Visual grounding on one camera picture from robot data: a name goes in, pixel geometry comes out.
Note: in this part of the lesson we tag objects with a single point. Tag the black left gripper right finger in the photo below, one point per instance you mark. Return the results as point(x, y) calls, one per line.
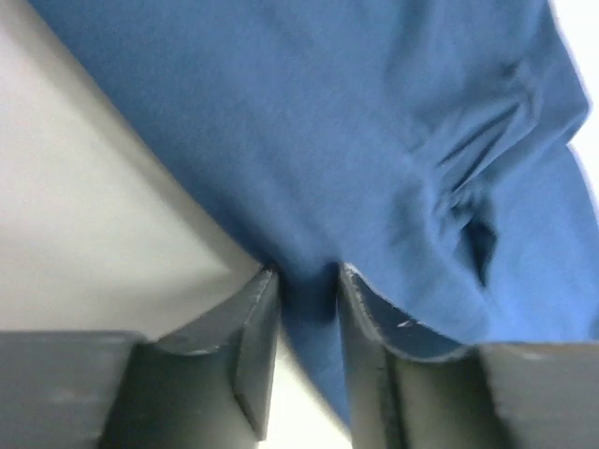
point(410, 387)

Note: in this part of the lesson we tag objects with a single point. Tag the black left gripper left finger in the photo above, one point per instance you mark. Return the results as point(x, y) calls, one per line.
point(204, 385)

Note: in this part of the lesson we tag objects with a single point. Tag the navy blue t shirt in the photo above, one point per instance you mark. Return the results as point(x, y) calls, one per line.
point(423, 142)

